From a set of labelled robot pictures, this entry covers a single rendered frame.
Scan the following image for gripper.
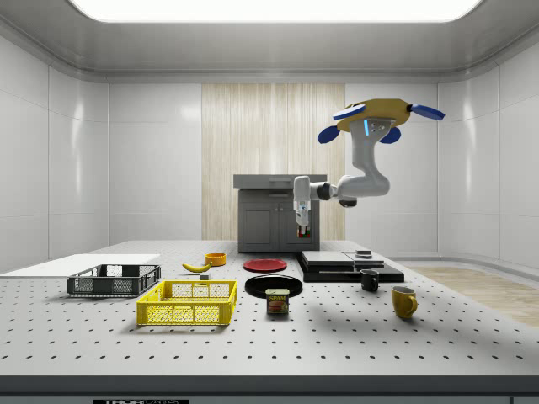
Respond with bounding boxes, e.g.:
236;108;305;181
293;208;312;231

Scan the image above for white cabinet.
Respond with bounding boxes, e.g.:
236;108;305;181
237;187;320;254

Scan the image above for white drawer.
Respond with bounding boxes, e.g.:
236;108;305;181
232;173;328;190

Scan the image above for red plate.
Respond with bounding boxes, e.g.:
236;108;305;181
243;258;288;273

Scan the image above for black stove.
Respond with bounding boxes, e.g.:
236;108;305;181
297;248;406;284

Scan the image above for black plate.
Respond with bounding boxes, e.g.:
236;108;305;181
244;274;304;299

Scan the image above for flat-sided can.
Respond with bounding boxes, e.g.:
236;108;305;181
265;288;291;316

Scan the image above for black mug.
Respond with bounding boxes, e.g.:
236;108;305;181
360;268;381;292

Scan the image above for yellow mug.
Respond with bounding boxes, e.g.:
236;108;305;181
391;285;419;320

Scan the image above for drone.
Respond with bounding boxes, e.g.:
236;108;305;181
318;97;446;146

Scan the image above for yellow basket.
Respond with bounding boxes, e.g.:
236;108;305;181
136;279;239;327

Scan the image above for dark grey basket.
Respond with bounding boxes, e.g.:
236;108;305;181
67;263;163;298

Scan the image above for white board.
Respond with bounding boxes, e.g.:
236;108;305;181
0;253;162;279

